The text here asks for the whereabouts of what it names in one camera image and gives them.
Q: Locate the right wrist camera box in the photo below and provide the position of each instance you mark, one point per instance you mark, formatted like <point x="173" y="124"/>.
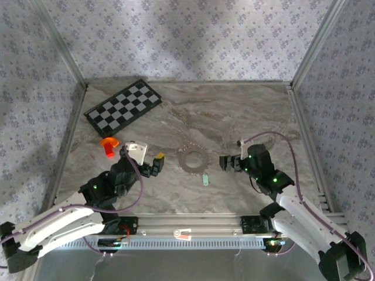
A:
<point x="243" y="152"/>

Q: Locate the black and grey chessboard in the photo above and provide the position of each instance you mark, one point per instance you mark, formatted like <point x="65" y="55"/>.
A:
<point x="123" y="105"/>

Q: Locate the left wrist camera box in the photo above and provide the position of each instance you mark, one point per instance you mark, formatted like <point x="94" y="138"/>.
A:
<point x="137" y="152"/>

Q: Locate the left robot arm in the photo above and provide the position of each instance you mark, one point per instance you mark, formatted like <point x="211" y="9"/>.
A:
<point x="58" y="225"/>

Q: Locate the orange arc block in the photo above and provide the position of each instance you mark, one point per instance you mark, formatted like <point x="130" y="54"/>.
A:
<point x="109" y="141"/>

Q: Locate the aluminium frame post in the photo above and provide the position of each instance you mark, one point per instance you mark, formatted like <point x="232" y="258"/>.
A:
<point x="316" y="44"/>
<point x="62" y="44"/>

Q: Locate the thin aluminium frame rail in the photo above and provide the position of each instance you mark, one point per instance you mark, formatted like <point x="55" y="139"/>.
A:
<point x="219" y="83"/>
<point x="300" y="117"/>
<point x="69" y="140"/>

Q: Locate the wide aluminium extrusion rail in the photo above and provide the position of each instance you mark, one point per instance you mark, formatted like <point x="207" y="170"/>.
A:
<point x="205" y="224"/>

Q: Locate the white and red tag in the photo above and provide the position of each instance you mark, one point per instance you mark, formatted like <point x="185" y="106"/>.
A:
<point x="183" y="234"/>

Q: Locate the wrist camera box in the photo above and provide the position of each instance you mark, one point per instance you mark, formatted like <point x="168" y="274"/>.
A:
<point x="137" y="152"/>
<point x="243" y="152"/>

